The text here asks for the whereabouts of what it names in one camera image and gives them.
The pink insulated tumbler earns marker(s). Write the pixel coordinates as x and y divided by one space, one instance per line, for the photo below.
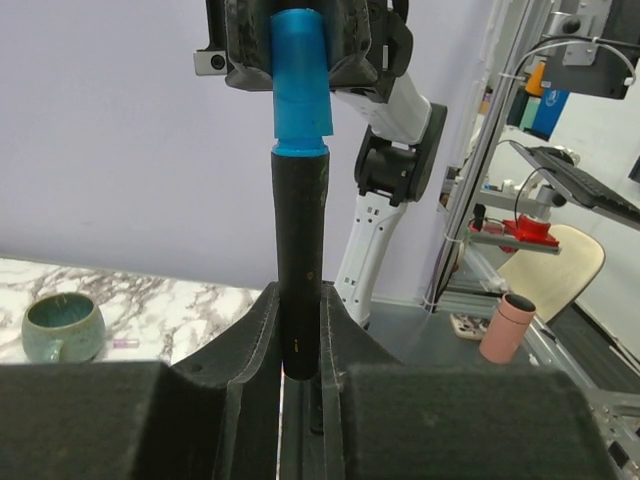
507 328

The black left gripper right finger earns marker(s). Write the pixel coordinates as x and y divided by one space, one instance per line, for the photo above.
367 415

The phone with patterned case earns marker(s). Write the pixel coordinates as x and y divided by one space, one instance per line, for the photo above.
469 327

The blue pen cap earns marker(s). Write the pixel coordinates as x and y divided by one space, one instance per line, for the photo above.
301 93

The red plastic part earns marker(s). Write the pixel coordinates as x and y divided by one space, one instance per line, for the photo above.
527 230

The black keyboard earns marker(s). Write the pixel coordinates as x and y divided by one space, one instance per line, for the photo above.
580 187

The green ceramic cup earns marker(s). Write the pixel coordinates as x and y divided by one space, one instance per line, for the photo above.
63 328

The beige chair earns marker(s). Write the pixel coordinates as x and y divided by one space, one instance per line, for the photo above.
553 282

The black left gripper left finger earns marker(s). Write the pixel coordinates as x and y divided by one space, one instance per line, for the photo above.
213 415

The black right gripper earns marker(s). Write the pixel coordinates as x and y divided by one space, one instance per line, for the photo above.
369 45

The blue black highlighter pen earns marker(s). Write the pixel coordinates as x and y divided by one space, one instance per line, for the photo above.
300 174

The aluminium frame post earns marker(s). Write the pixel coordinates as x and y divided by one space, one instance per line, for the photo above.
527 32

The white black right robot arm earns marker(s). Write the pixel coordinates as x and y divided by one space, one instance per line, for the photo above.
392 170

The pink highlighter pen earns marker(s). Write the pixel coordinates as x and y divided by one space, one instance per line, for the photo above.
125 343

